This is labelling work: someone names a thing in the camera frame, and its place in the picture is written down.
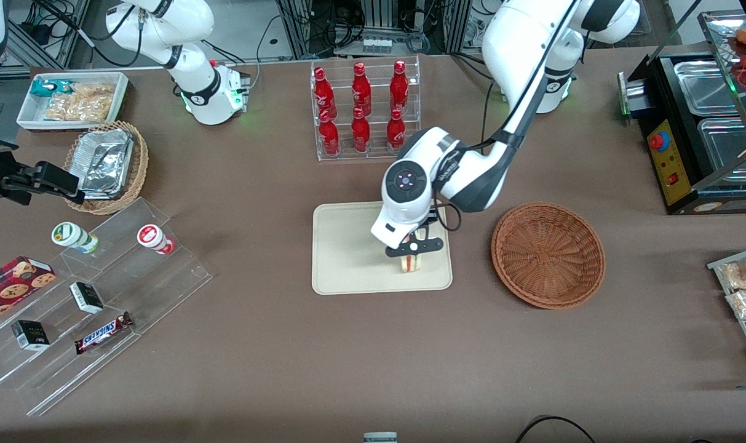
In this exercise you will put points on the red cola bottle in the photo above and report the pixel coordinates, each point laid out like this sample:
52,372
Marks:
324,92
361,89
396,132
329,135
360,132
399,86

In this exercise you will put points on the steel warmer pan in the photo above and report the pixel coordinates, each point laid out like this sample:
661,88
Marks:
705,89
729,147

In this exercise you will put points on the red cookie box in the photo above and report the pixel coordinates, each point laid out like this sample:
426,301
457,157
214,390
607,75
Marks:
10,286

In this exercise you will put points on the teal snack packet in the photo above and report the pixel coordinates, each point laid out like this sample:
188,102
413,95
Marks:
50,87

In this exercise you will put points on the small grey device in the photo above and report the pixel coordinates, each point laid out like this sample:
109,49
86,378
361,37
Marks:
380,438

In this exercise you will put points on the clear acrylic bottle rack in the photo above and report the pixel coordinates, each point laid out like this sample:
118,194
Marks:
376,154

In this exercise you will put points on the black food warmer yellow panel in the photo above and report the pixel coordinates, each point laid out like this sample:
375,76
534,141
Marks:
674,160

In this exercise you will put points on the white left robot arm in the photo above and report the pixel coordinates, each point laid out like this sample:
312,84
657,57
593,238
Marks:
514,37

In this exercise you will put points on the Snickers chocolate bar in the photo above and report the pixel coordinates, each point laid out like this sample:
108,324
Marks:
102,334

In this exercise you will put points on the clear bag of crackers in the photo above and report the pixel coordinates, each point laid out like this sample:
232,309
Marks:
80,104

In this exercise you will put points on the white rectangular bin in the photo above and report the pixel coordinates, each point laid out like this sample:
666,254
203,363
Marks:
28,117

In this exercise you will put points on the small black box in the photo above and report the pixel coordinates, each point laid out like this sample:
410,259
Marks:
87,297
30,335

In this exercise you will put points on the green lid drink cup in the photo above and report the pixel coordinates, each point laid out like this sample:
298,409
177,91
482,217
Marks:
71,235

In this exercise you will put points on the triangle sandwich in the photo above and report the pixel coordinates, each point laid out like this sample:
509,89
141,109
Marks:
411,263

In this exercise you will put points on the red lid drink cup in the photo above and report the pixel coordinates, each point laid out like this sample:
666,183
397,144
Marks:
152,237

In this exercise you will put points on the light tan wicker basket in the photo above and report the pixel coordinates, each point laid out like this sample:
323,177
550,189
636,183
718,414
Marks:
136,172

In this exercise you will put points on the clear acrylic stepped stand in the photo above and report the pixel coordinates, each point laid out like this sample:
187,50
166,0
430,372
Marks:
163,289

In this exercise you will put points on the aluminium frame rack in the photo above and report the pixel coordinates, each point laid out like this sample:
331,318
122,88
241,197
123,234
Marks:
299,31

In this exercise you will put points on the white power strip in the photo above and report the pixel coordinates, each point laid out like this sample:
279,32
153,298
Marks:
376,45

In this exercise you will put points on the beige plastic tray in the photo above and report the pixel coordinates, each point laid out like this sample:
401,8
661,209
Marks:
348,246

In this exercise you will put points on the grey snack display rack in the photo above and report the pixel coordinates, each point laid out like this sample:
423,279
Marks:
717,266

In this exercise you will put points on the aluminium foil container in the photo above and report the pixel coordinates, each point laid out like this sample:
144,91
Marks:
105,163

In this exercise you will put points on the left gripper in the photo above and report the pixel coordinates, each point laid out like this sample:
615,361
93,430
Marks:
432,218

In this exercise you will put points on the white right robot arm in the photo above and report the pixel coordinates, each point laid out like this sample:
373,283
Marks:
194,92

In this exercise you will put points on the brown wicker basket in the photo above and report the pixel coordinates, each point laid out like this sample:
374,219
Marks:
548,255

